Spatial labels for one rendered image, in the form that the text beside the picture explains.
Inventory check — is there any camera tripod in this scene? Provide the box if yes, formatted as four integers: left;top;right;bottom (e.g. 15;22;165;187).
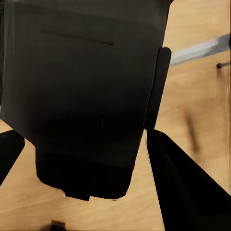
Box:
170;33;231;68

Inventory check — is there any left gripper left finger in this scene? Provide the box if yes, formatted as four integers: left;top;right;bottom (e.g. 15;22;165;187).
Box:
0;129;25;186

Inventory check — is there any digital camera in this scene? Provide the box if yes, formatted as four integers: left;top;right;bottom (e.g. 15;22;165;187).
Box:
0;0;174;201

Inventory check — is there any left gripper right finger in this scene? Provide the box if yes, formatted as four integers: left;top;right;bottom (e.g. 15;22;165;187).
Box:
146;129;231;231

